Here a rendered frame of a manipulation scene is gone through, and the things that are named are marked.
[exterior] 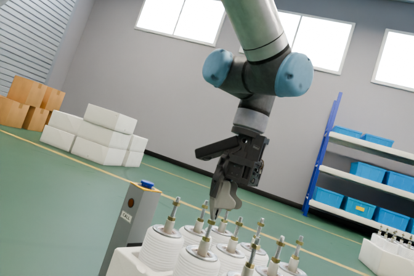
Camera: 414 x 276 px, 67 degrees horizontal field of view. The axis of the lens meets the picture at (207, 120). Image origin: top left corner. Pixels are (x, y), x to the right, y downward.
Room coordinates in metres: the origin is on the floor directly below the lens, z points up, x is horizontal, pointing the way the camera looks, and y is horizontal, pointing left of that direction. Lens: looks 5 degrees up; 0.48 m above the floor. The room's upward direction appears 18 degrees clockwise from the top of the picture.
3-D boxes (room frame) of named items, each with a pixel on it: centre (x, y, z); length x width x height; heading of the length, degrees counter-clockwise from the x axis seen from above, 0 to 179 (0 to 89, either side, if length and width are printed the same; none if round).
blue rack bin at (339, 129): (4.79, -2.12, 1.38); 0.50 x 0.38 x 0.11; 164
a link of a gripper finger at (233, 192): (0.72, -0.11, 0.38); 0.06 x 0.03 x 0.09; 61
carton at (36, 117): (4.09, 2.21, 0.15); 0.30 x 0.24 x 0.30; 74
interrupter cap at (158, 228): (0.79, 0.01, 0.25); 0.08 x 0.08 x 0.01
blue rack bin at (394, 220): (4.55, -2.95, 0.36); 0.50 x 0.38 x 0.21; 164
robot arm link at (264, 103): (0.70, -0.09, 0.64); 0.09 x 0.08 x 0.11; 128
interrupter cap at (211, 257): (0.71, -0.08, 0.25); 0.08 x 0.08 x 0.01
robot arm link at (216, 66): (0.63, -0.03, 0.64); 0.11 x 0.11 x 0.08; 38
